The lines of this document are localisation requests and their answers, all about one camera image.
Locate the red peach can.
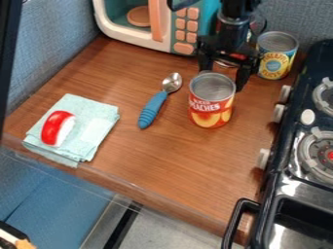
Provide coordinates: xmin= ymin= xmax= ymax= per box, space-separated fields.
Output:
xmin=187 ymin=72 xmax=239 ymax=129

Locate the toy microwave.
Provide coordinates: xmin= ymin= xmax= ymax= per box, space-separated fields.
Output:
xmin=91 ymin=0 xmax=224 ymax=57

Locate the blue handled spoon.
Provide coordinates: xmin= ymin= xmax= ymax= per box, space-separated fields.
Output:
xmin=136 ymin=72 xmax=184 ymax=130

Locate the red and white toy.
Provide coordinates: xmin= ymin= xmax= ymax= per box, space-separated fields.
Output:
xmin=40 ymin=110 xmax=77 ymax=147

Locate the toy stove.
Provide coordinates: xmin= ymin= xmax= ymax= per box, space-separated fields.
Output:
xmin=219 ymin=39 xmax=333 ymax=249

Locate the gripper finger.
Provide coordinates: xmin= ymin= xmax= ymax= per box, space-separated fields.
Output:
xmin=198 ymin=53 xmax=216 ymax=73
xmin=234 ymin=61 xmax=255 ymax=92

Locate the yellow pineapple can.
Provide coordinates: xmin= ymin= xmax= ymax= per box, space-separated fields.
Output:
xmin=254 ymin=30 xmax=301 ymax=81

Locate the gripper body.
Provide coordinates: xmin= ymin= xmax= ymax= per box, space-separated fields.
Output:
xmin=196 ymin=12 xmax=263 ymax=67

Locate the light blue cloth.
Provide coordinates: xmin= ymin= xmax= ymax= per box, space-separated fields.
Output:
xmin=20 ymin=92 xmax=122 ymax=169

